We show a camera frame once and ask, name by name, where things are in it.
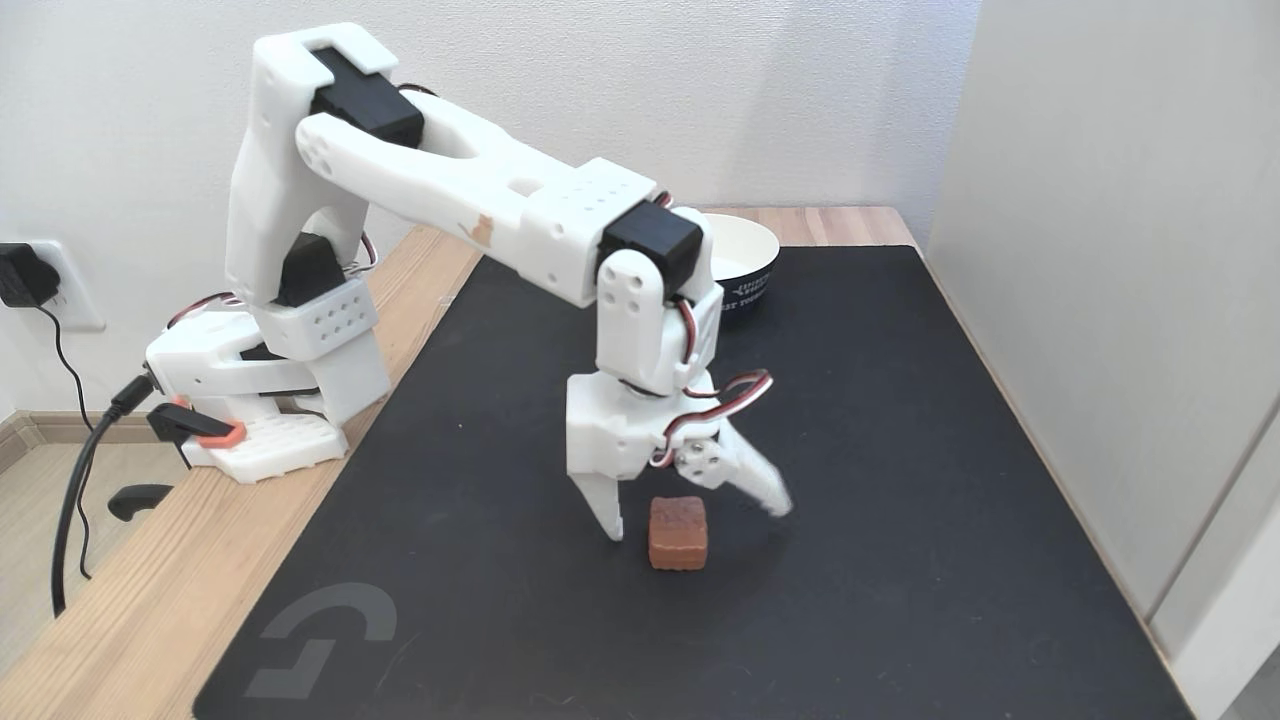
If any black desk mat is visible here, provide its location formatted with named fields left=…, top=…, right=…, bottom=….
left=192, top=245, right=1196, bottom=720

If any white wall outlet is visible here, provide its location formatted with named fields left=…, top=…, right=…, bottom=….
left=28, top=239, right=107, bottom=333

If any thin black adapter cable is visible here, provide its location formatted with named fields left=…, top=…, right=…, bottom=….
left=37, top=305, right=97, bottom=581

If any black power adapter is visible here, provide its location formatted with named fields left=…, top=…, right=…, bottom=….
left=0, top=243, right=59, bottom=308

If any thick black cable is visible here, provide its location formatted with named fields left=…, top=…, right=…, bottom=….
left=51, top=373, right=156, bottom=618

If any brown block toy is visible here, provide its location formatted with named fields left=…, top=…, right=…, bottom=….
left=648, top=496, right=709, bottom=572

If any red white black base wire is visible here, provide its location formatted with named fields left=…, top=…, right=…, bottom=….
left=164, top=290, right=243, bottom=331

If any red white black servo wire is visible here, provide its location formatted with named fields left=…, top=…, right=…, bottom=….
left=648, top=295, right=777, bottom=470

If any wooden baseboard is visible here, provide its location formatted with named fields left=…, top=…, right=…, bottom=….
left=0, top=410, right=191, bottom=477

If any black and orange table clamp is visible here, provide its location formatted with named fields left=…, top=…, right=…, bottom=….
left=108, top=397, right=248, bottom=522

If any navy paper bowl white inside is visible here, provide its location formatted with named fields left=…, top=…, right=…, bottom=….
left=700, top=213, right=781, bottom=313

